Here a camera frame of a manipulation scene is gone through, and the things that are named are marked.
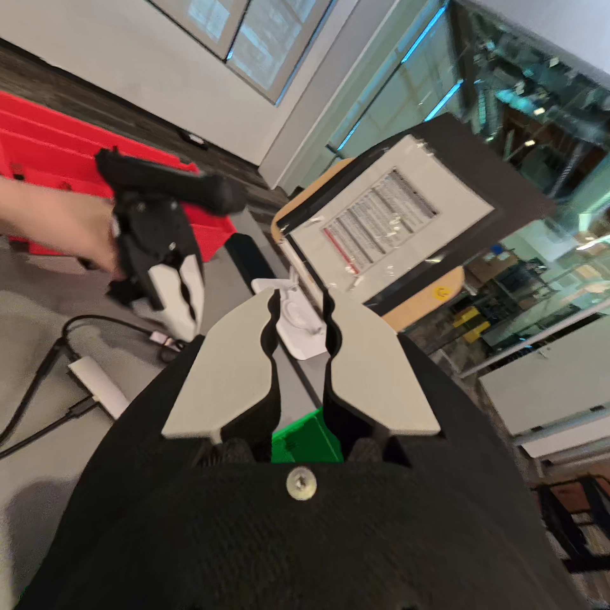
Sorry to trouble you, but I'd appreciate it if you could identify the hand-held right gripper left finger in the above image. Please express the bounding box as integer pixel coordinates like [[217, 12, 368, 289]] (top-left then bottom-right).
[[161, 288, 282, 442]]

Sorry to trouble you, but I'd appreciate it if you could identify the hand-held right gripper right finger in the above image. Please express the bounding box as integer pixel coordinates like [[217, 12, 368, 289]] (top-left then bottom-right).
[[322, 288, 442, 437]]

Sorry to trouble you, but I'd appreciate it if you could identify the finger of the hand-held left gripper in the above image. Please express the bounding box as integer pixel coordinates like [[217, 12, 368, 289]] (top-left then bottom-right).
[[148, 263, 192, 329], [179, 254, 207, 342]]

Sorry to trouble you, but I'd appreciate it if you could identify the grey usb hub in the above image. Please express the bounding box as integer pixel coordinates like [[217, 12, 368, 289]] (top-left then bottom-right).
[[68, 356, 131, 421]]

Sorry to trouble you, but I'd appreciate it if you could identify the person's left forearm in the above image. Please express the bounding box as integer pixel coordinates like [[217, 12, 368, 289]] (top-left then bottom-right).
[[0, 177, 58, 240]]

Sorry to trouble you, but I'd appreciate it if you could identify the person's left hand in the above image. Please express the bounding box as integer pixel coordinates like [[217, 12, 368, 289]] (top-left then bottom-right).
[[43, 183, 126, 284]]

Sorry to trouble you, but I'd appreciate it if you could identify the black stand base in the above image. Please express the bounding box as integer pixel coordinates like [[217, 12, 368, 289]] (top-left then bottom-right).
[[223, 232, 278, 297]]

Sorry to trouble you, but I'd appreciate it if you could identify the white plastic tray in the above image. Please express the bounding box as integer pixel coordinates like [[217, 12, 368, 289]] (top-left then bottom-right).
[[251, 277, 331, 362]]

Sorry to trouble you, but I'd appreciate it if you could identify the green plastic bin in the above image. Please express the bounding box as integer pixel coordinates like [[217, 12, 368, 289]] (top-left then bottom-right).
[[270, 406, 345, 464]]

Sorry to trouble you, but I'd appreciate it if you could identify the yellow crate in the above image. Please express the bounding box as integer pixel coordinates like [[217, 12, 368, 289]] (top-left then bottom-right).
[[451, 306, 492, 344]]

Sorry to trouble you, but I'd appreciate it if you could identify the red plastic bin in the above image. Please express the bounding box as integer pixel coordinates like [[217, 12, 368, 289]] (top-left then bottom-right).
[[0, 90, 238, 264]]

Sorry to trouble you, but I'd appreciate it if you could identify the white cabinet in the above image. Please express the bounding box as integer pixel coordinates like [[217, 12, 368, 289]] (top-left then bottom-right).
[[478, 312, 610, 461]]

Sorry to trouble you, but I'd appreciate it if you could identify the laminated instruction sheet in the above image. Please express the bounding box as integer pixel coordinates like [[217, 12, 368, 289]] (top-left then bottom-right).
[[285, 134, 498, 307]]

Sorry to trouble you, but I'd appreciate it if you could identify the black sign board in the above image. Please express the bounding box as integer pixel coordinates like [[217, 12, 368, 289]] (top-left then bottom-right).
[[275, 112, 558, 318]]

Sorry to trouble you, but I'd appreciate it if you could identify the black metal frame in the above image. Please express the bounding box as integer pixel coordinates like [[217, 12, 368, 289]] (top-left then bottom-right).
[[531, 471, 610, 576]]

